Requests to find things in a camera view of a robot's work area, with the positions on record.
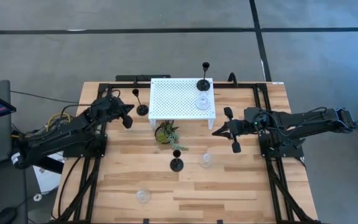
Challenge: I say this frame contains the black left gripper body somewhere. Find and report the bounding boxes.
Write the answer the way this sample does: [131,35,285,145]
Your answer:
[91,95,134,129]

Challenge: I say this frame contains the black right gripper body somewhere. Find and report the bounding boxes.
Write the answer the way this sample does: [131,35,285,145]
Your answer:
[224,106,248,154]

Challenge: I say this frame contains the tallest black candlestick holder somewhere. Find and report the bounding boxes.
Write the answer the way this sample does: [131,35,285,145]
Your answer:
[131,88,150,117]

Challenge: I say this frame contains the clear glass candle holder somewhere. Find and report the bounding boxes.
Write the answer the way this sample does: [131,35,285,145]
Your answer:
[195,90,211,111]
[198,152,213,169]
[135,187,152,204]

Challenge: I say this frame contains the shortest black candlestick holder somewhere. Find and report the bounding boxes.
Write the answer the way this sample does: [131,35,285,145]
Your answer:
[196,62,211,92]

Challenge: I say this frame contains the medium black candlestick holder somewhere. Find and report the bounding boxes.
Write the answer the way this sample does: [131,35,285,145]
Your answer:
[169,149,185,172]

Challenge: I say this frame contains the black bar behind table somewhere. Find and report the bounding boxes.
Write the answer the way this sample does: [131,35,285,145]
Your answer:
[116,74,172,82]

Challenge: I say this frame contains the succulent plant in black pot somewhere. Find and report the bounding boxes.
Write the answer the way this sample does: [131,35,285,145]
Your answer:
[154,120,190,152]

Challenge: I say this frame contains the white perforated metal shelf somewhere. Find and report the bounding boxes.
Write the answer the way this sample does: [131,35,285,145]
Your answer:
[148,77,216,130]

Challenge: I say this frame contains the black rear table clamp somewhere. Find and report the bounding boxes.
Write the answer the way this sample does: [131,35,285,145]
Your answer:
[227,72,239,86]

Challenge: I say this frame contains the black support beam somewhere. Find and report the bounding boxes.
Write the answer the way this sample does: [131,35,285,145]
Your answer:
[26,154,65,174]

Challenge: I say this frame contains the white paper sheet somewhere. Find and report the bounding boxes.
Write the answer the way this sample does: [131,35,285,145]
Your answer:
[32,155,65,194]

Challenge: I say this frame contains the black computer mouse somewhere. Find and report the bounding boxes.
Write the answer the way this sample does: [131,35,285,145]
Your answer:
[0,207,19,224]

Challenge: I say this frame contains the yellow cable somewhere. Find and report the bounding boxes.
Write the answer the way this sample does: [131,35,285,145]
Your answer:
[46,112,71,131]

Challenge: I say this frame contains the black floor cable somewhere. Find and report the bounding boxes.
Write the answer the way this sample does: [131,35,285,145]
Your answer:
[10,90,80,103]

